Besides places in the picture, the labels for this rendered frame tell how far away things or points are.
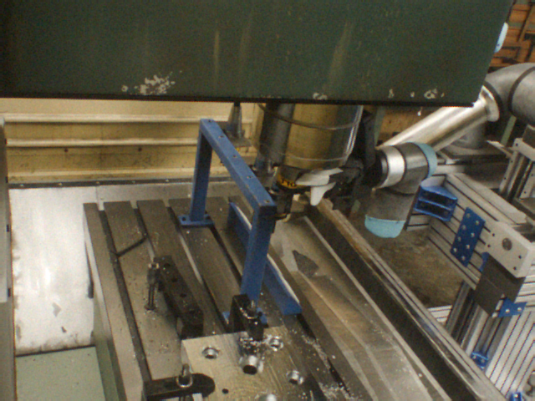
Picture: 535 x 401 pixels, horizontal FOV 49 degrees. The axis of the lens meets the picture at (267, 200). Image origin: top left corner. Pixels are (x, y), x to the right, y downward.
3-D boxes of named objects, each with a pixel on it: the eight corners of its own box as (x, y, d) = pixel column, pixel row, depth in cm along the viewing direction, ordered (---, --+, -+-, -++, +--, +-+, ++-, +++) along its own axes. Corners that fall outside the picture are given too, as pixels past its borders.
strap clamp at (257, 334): (239, 329, 136) (249, 278, 129) (259, 371, 125) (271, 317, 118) (226, 331, 134) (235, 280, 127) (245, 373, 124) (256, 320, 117)
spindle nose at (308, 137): (229, 133, 92) (240, 58, 86) (307, 124, 101) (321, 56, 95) (290, 179, 81) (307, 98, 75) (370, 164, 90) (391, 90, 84)
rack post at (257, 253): (260, 310, 143) (280, 206, 129) (267, 324, 139) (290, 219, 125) (221, 315, 139) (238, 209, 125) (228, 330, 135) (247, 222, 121)
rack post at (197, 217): (209, 215, 178) (221, 126, 163) (214, 225, 173) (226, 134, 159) (177, 218, 174) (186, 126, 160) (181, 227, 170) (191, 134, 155)
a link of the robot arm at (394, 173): (409, 155, 103) (376, 137, 109) (392, 158, 101) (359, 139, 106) (396, 192, 107) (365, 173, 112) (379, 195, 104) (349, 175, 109)
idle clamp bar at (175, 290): (169, 274, 150) (171, 254, 146) (205, 343, 130) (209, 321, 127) (150, 278, 147) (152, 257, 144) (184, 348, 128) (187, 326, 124)
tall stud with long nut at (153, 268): (155, 303, 139) (158, 259, 133) (157, 311, 137) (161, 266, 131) (143, 304, 138) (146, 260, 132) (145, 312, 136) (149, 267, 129)
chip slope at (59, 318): (258, 231, 227) (269, 173, 215) (340, 360, 173) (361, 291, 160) (10, 250, 193) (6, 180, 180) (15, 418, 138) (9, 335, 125)
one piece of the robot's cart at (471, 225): (450, 251, 193) (468, 205, 184) (466, 267, 186) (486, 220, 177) (447, 251, 192) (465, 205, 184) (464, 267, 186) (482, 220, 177)
